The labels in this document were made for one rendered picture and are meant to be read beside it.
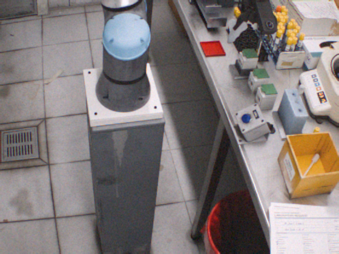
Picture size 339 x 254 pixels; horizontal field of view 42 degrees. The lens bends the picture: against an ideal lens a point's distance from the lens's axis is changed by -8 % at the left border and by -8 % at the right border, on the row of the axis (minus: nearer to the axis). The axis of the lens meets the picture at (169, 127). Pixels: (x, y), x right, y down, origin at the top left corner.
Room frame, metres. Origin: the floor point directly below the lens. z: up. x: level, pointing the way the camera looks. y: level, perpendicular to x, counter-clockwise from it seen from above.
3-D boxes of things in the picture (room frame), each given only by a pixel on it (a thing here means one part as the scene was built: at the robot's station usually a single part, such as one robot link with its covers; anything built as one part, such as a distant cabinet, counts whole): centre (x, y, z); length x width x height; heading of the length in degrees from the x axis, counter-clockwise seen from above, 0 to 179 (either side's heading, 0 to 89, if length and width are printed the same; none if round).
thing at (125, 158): (0.91, 0.14, 0.44); 0.20 x 0.20 x 0.87; 19
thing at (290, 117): (0.89, -0.33, 0.92); 0.10 x 0.07 x 0.10; 13
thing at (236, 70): (1.09, -0.21, 0.89); 0.09 x 0.05 x 0.04; 109
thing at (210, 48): (1.18, -0.10, 0.88); 0.07 x 0.07 x 0.01; 19
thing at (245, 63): (1.09, -0.21, 0.92); 0.05 x 0.04 x 0.06; 109
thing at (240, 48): (1.23, -0.22, 0.93); 0.17 x 0.09 x 0.11; 19
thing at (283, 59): (1.24, -0.33, 0.91); 0.20 x 0.10 x 0.07; 19
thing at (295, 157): (0.72, -0.37, 0.93); 0.13 x 0.13 x 0.10; 15
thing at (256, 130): (0.85, -0.23, 0.92); 0.13 x 0.07 x 0.08; 109
